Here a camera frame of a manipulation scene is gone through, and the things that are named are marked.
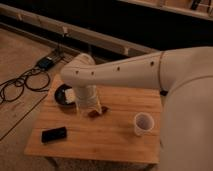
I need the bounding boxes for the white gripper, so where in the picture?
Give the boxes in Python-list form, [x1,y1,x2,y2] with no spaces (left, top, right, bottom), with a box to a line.
[75,85,100,112]

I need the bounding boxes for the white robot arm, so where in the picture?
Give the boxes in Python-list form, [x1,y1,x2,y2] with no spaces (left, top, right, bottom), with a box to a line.
[61,46,213,171]

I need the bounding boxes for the white object on plate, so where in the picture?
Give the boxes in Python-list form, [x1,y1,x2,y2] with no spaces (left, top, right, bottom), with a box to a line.
[65,89,75,103]

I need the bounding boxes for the brown sausage-shaped object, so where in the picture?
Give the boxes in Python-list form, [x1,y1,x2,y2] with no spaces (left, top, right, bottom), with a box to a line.
[88,106,108,118]

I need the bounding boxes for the black round plate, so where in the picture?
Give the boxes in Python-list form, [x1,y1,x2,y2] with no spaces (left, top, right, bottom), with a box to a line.
[54,84,75,106]

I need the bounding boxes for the wooden table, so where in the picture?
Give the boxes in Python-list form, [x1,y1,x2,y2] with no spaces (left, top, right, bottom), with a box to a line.
[25,76,162,164]

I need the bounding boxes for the black power adapter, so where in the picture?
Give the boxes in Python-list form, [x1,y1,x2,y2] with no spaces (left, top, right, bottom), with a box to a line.
[36,57,55,71]

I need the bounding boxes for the black rectangular remote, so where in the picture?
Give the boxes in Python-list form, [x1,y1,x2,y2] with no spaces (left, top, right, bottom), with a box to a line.
[41,127,67,143]

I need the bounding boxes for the white plastic cup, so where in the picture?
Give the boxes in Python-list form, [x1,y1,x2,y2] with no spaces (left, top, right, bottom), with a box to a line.
[134,113,154,136]

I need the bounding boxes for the black coiled cable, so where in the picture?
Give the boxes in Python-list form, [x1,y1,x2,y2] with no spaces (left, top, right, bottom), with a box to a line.
[0,67,52,105]

